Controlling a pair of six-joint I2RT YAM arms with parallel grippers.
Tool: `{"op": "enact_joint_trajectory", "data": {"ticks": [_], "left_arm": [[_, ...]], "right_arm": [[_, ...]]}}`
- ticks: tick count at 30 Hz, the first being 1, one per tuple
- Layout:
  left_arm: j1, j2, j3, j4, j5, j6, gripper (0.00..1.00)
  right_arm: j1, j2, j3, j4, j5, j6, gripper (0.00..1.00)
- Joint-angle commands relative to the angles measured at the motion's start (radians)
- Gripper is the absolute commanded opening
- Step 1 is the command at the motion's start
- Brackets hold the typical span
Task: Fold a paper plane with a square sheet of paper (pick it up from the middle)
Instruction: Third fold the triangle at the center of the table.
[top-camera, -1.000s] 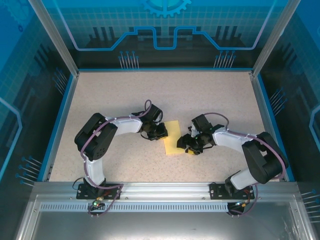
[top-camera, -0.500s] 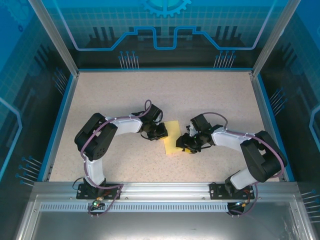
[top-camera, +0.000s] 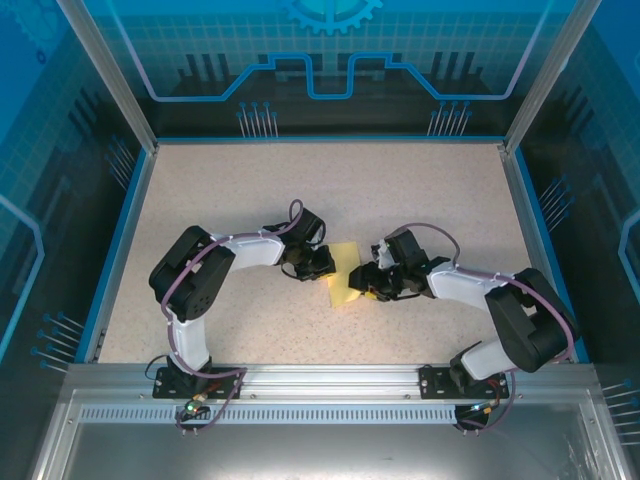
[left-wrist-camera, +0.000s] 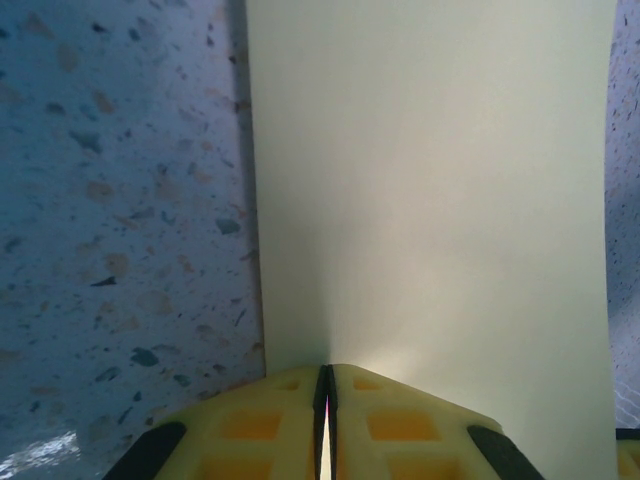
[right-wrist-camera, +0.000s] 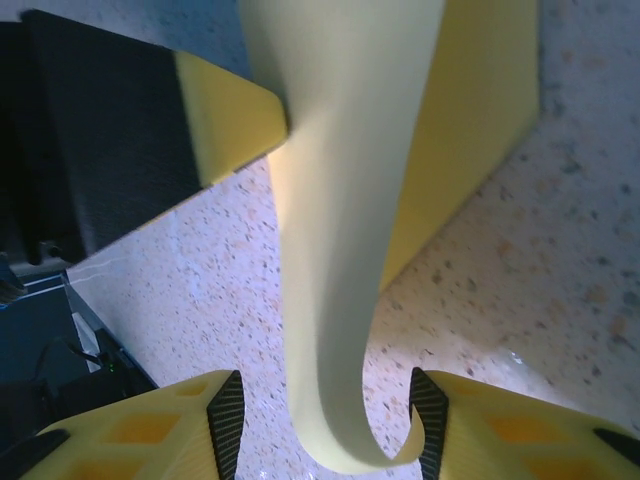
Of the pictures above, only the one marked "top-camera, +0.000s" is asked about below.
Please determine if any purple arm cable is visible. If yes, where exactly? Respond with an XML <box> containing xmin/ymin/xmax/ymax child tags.
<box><xmin>397</xmin><ymin>222</ymin><xmax>577</xmax><ymax>436</ymax></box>
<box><xmin>159</xmin><ymin>198</ymin><xmax>306</xmax><ymax>437</ymax></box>

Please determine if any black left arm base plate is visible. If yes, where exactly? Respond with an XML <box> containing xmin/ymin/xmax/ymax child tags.
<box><xmin>152</xmin><ymin>366</ymin><xmax>245</xmax><ymax>400</ymax></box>

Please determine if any aluminium mounting rail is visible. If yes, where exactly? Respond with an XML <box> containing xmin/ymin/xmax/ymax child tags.
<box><xmin>64</xmin><ymin>363</ymin><xmax>599</xmax><ymax>401</ymax></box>

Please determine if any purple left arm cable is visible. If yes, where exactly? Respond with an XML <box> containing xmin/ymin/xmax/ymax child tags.
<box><xmin>159</xmin><ymin>198</ymin><xmax>306</xmax><ymax>437</ymax></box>

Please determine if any blue table border strip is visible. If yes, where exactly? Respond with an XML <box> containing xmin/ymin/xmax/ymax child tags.
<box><xmin>513</xmin><ymin>147</ymin><xmax>592</xmax><ymax>365</ymax></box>
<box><xmin>154</xmin><ymin>134</ymin><xmax>506</xmax><ymax>144</ymax></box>
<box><xmin>73</xmin><ymin>147</ymin><xmax>159</xmax><ymax>365</ymax></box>

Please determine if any slotted grey cable duct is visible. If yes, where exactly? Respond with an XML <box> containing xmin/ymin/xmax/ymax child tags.
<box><xmin>79</xmin><ymin>407</ymin><xmax>461</xmax><ymax>424</ymax></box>

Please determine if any brushed metal shelf panel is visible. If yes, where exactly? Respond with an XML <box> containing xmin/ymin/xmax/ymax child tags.
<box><xmin>29</xmin><ymin>389</ymin><xmax>624</xmax><ymax>480</ymax></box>

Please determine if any aluminium frame post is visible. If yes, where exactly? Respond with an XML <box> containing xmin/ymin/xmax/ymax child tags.
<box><xmin>501</xmin><ymin>0</ymin><xmax>604</xmax><ymax>154</ymax></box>
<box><xmin>55</xmin><ymin>0</ymin><xmax>160</xmax><ymax>154</ymax></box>

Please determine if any cable connector with green light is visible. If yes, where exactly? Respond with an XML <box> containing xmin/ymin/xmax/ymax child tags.
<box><xmin>467</xmin><ymin>398</ymin><xmax>503</xmax><ymax>417</ymax></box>
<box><xmin>180</xmin><ymin>393</ymin><xmax>212</xmax><ymax>420</ymax></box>

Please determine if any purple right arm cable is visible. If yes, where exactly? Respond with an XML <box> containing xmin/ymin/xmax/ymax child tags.
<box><xmin>397</xmin><ymin>222</ymin><xmax>577</xmax><ymax>436</ymax></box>

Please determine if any yellow cloth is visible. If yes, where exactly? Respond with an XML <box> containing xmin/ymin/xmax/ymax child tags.
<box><xmin>325</xmin><ymin>241</ymin><xmax>363</xmax><ymax>309</ymax></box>

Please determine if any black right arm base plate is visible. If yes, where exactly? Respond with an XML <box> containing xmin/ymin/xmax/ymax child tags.
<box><xmin>418</xmin><ymin>364</ymin><xmax>510</xmax><ymax>400</ymax></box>

